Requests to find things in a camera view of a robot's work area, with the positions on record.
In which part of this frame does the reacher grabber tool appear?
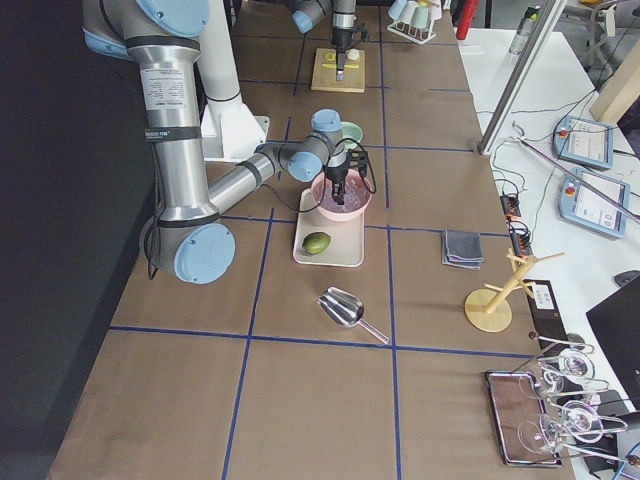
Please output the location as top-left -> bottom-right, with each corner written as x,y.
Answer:
512,121 -> 639,224

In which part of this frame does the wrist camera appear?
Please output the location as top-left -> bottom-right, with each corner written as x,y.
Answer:
346,149 -> 370,177
353,22 -> 369,45

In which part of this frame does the teach pendant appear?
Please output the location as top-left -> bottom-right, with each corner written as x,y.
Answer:
559,167 -> 631,238
553,116 -> 614,171

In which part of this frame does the green ceramic bowl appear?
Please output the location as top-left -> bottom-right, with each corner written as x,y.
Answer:
341,121 -> 363,145

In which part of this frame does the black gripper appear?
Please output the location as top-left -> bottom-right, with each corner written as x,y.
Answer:
331,27 -> 354,81
325,160 -> 349,206

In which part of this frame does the aluminium frame post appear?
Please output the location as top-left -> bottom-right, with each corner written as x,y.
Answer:
478,0 -> 567,155

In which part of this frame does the white cup rack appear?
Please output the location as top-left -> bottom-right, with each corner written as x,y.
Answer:
386,22 -> 437,45

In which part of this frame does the black flat box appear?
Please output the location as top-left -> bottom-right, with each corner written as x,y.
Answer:
527,279 -> 567,340

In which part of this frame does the wooden mug tree stand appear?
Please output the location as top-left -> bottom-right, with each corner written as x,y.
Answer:
464,248 -> 564,333

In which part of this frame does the near teach pendant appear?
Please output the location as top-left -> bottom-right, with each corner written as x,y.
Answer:
559,167 -> 631,238

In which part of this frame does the black power strip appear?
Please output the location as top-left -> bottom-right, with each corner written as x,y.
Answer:
500,193 -> 532,258

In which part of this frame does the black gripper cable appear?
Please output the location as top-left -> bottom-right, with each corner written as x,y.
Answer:
259,139 -> 377,211

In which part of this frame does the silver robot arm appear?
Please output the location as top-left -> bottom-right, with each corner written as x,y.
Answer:
283,0 -> 357,81
83,1 -> 349,284

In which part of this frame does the green lime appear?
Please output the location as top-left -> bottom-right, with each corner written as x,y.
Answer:
301,231 -> 332,256

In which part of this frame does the metal serving tray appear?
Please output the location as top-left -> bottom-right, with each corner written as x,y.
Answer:
484,371 -> 562,468

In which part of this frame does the white pedestal column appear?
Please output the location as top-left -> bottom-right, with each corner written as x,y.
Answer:
197,0 -> 270,163

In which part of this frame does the white cup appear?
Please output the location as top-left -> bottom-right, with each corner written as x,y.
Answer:
398,0 -> 419,24

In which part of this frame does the folded grey cloth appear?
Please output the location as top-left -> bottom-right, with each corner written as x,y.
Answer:
441,230 -> 484,270

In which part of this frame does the pink bowl of ice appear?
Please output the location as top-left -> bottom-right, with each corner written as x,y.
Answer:
311,169 -> 373,222

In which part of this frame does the wine glass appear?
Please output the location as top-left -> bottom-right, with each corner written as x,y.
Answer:
517,400 -> 603,454
518,348 -> 595,400

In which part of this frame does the green cup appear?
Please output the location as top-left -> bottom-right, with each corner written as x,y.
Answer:
410,3 -> 430,30

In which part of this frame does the wine glass lower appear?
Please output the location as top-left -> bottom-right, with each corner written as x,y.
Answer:
517,400 -> 603,454

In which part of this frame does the wooden cutting board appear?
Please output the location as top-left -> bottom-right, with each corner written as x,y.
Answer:
311,48 -> 366,93

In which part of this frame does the water bottle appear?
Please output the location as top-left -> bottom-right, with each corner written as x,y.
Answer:
508,5 -> 540,55

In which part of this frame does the far teach pendant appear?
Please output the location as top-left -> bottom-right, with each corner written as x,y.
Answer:
553,116 -> 614,171

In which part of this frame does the blue cup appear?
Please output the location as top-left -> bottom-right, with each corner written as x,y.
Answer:
388,0 -> 407,21

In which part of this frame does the steel ice scoop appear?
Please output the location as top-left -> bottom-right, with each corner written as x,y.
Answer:
317,286 -> 390,345

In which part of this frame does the wine glass upper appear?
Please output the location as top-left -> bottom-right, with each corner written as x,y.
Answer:
518,348 -> 595,400

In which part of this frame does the red fire extinguisher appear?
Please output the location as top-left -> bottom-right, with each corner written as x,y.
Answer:
456,0 -> 478,40

